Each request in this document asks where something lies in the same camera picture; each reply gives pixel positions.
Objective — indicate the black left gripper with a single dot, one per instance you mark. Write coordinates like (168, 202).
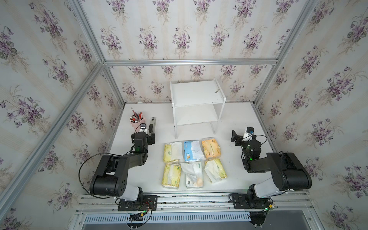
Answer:
(150, 139)

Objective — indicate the blue tissue pack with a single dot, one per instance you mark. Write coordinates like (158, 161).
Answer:
(193, 151)

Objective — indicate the pink metal pen bucket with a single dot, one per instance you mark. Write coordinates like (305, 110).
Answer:
(136, 122)

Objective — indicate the white green tissue pack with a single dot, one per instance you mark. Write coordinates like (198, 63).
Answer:
(194, 174)

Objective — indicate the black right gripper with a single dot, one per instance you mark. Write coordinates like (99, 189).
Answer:
(234, 136)

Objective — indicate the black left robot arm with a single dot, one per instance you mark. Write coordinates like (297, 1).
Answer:
(111, 175)

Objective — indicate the pale yellow tissue pack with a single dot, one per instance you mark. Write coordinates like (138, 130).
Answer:
(173, 152)

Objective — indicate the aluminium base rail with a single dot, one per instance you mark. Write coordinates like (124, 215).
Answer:
(189, 208)

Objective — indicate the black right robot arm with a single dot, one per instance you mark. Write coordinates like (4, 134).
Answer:
(287, 172)

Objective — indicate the white wire shelf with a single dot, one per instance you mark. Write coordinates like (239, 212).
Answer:
(196, 103)

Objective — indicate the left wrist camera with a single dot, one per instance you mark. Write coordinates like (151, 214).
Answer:
(144, 128)

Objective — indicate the orange tissue pack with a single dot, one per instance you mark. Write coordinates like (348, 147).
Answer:
(211, 148)

